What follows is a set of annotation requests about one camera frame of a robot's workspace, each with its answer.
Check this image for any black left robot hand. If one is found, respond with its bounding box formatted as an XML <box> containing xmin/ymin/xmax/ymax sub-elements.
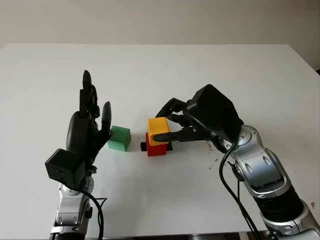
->
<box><xmin>65</xmin><ymin>69</ymin><xmax>113</xmax><ymax>168</ymax></box>

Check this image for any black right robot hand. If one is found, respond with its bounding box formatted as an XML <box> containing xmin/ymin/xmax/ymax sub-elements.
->
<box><xmin>150</xmin><ymin>97</ymin><xmax>214</xmax><ymax>143</ymax></box>

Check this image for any yellow wooden block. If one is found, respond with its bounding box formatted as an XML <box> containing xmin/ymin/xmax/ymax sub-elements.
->
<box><xmin>146</xmin><ymin>116</ymin><xmax>172</xmax><ymax>147</ymax></box>

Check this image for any red wooden block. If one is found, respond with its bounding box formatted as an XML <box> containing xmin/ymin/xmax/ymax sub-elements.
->
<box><xmin>145</xmin><ymin>132</ymin><xmax>168</xmax><ymax>158</ymax></box>

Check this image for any green wooden block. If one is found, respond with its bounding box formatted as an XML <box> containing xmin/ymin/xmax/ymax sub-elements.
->
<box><xmin>107</xmin><ymin>125</ymin><xmax>132</xmax><ymax>152</ymax></box>

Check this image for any black tape strip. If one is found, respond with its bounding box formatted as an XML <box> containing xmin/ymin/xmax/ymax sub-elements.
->
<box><xmin>140</xmin><ymin>141</ymin><xmax>174</xmax><ymax>153</ymax></box>

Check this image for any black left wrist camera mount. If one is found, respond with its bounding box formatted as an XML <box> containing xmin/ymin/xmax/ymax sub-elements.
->
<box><xmin>44</xmin><ymin>148</ymin><xmax>87</xmax><ymax>189</ymax></box>

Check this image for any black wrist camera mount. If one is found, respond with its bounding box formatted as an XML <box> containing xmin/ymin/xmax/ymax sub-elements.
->
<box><xmin>185</xmin><ymin>83</ymin><xmax>245</xmax><ymax>141</ymax></box>
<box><xmin>44</xmin><ymin>148</ymin><xmax>87</xmax><ymax>189</ymax></box>

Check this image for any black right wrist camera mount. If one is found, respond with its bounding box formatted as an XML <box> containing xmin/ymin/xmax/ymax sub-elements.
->
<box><xmin>185</xmin><ymin>83</ymin><xmax>245</xmax><ymax>141</ymax></box>

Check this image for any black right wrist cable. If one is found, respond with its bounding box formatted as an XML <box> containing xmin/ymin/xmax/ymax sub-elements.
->
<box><xmin>183</xmin><ymin>109</ymin><xmax>261</xmax><ymax>240</ymax></box>

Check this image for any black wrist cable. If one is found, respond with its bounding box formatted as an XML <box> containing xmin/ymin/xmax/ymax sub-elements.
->
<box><xmin>74</xmin><ymin>186</ymin><xmax>109</xmax><ymax>240</ymax></box>
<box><xmin>183</xmin><ymin>109</ymin><xmax>261</xmax><ymax>240</ymax></box>

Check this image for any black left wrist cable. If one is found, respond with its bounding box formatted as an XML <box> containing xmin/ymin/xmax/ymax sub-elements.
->
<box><xmin>74</xmin><ymin>186</ymin><xmax>109</xmax><ymax>240</ymax></box>

